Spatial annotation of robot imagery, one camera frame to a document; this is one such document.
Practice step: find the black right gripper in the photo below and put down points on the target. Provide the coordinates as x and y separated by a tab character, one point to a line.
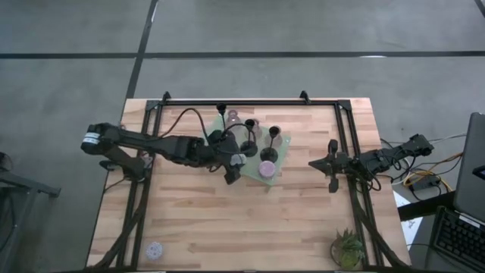
343	164

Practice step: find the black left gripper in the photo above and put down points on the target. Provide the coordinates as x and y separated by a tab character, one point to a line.
218	151

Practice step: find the grey glass votive holder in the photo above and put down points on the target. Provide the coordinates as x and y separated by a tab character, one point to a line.
238	159

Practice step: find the purple glass votive holder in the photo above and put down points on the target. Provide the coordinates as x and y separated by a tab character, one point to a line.
267	169

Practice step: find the pink glass candle holder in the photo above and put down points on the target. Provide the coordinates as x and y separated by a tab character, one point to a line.
258	132
280	141
233	118

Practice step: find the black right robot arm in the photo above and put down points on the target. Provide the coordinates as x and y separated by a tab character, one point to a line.
398	153

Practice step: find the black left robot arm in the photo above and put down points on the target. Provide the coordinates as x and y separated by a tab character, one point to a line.
151	142

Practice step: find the green perforated metal shelf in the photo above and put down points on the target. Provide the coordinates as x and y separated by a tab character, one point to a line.
251	170

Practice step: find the potted green succulent plant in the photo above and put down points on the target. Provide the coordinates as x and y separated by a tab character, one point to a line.
346	250

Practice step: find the black power adapter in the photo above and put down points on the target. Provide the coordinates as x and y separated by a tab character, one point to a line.
424	184

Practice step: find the white paper sheet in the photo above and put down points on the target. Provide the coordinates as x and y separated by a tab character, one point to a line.
411	227

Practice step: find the black flat bar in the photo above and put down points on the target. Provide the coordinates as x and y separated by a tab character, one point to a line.
424	206

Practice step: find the grey laptop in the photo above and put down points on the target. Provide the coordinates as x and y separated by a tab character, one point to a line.
470	167

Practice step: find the black keyboard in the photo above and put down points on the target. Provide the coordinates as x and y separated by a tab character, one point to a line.
460	237

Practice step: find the grey metal cart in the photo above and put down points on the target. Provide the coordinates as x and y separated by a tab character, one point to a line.
22	182

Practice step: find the black aluminium frame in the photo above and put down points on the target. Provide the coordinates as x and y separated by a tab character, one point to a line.
284	102

